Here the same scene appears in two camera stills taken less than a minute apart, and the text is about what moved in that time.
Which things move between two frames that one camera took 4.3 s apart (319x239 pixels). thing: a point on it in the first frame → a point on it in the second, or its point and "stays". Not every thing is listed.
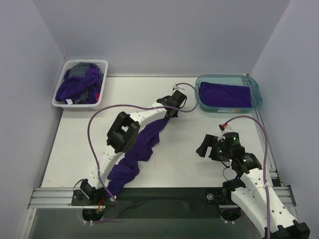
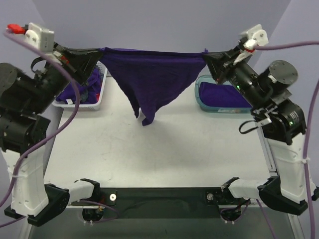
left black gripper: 172,109 → 71,63
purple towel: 126,171 → 151,77
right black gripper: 208,147 → 227,64
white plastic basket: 78,107 stays
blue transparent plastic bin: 228,93 stays
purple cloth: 217,94 stays
